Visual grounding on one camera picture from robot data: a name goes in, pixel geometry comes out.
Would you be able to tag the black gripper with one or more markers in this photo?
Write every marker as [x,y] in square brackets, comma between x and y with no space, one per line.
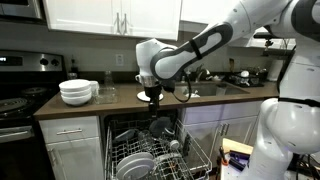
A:
[152,91]

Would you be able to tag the white dinner plate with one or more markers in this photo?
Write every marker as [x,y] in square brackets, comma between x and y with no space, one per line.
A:
[131,157]
[135,170]
[142,96]

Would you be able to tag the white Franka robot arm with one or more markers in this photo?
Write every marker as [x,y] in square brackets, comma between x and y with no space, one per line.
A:
[206,40]

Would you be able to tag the black bowl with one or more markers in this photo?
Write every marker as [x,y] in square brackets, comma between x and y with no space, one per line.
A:
[160,126]

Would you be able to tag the white cup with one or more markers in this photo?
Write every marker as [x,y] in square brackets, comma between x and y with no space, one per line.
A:
[174,144]

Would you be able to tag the clear glass food container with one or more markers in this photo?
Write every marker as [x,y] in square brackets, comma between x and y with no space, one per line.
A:
[106,96]

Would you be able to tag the clear glass jar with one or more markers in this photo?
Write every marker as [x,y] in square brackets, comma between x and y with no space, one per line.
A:
[108,78]

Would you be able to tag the kitchen sink basin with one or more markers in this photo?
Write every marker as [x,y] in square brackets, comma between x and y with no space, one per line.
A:
[206,89]

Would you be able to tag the metal sink faucet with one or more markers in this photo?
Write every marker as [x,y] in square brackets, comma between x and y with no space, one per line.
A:
[201,73]

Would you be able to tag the white under-sink cabinet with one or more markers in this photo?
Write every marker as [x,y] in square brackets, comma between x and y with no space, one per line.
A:
[213,126]

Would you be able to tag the white ceramic bowl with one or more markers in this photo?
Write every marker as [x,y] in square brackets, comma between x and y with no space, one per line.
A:
[75,85]
[76,100]
[76,93]

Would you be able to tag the dark bottle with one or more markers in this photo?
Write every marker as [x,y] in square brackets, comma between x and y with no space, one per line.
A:
[74,68]

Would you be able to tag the white cabinet drawer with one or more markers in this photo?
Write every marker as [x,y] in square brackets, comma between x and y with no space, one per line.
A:
[66,128]

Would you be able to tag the wooden board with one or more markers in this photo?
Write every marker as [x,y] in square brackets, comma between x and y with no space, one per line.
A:
[235,146]

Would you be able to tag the white lower cabinet door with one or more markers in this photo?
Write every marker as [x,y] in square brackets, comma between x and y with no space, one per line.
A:
[76,160]

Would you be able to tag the black dish drying rack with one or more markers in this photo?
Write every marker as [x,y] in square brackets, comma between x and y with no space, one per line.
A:
[246,79]

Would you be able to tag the white upper cabinet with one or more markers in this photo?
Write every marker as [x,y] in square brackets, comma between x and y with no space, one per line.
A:
[83,16]

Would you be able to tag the white paper towel roll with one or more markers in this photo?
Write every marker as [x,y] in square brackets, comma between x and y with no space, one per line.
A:
[275,70]

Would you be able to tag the black electric stove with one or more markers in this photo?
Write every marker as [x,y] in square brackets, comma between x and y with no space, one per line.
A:
[20,100]

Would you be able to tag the stainless steel microwave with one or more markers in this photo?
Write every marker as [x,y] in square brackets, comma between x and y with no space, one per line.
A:
[20,8]

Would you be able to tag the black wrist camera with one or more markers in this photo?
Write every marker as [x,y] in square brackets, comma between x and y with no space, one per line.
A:
[168,85]

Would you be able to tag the white wall outlet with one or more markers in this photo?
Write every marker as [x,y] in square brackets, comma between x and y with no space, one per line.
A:
[119,60]

